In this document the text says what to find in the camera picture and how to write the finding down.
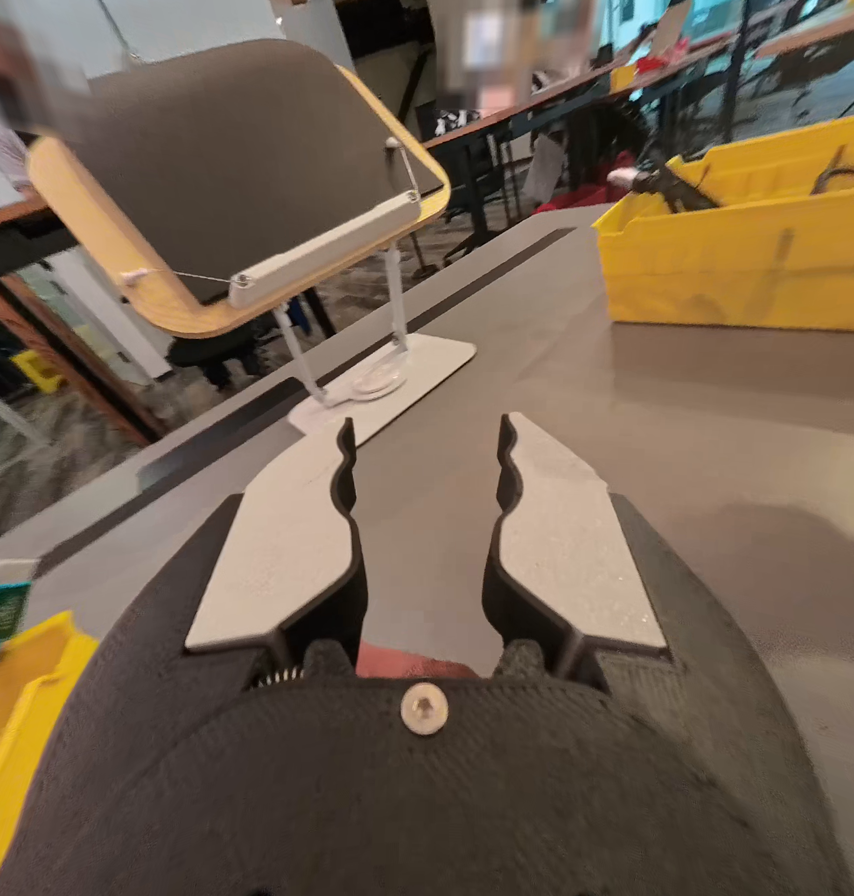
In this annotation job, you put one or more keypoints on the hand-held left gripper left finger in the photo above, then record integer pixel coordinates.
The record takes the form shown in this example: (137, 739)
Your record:
(280, 560)

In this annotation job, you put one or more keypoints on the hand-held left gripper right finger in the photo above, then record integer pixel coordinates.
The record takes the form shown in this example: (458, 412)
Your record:
(574, 560)

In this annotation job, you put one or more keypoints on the black office chair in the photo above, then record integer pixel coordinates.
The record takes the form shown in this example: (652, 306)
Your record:
(217, 357)

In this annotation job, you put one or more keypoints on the green and white box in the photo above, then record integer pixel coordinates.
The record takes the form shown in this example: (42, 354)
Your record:
(0, 616)

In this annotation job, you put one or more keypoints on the yellow plastic bin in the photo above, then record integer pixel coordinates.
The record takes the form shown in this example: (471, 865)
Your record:
(735, 266)
(21, 728)

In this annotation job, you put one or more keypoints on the grey panel with wooden rim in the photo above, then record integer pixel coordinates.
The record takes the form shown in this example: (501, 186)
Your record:
(217, 140)

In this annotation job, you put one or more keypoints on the black tool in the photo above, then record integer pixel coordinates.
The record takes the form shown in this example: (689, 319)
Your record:
(672, 185)

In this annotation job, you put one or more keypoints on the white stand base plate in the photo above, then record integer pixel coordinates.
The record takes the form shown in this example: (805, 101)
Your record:
(434, 357)

